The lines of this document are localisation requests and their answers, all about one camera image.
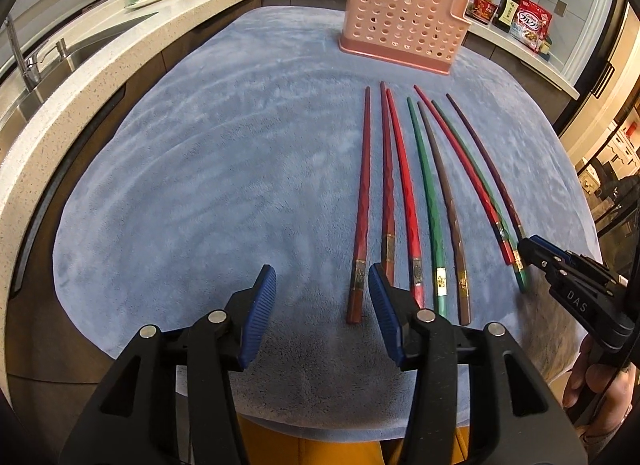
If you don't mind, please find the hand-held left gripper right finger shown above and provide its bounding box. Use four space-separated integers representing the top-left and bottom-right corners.
367 262 588 465

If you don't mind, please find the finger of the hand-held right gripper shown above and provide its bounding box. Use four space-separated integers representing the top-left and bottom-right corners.
531 236 608 276
517 239 563 291

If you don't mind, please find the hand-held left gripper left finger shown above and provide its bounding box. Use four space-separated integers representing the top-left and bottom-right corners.
60 265 277 465

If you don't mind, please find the purple chopstick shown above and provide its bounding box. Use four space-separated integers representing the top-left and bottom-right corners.
445 94 527 242

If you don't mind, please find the green chopstick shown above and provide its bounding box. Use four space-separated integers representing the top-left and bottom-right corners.
406 97 449 318
431 100 530 293

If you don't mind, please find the brown chopstick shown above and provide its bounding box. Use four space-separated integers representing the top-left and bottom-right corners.
417 101 472 326

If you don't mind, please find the red chopstick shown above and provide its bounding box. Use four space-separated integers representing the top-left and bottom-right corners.
385 89 427 310
413 85 516 266

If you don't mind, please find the maroon chopstick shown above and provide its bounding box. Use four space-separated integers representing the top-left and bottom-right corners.
379 81 398 280
346 86 372 324

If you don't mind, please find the pink perforated utensil holder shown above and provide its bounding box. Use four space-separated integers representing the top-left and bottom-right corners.
338 0 472 76

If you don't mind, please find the person's right hand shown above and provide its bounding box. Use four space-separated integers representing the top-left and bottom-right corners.
562 335 638 421

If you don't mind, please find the blue plush table cloth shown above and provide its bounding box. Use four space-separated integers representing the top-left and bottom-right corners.
52 6 601 438

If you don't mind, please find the yellow garment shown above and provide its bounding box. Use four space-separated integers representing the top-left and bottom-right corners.
235 412 473 465

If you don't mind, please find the red white cereal bag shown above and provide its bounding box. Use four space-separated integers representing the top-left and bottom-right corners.
509 0 553 53

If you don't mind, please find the dark soy sauce bottle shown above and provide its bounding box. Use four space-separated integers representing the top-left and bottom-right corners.
491 0 523 30

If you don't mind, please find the red instant noodle cup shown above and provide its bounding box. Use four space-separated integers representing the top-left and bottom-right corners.
470 0 496 23

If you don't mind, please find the white speckled kitchen countertop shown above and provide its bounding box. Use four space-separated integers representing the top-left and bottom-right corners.
0 0 591 226

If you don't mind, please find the stainless steel sink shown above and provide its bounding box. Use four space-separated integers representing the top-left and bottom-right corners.
0 11 160 146

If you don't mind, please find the chrome faucet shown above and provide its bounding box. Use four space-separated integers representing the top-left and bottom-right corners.
5 15 68 90

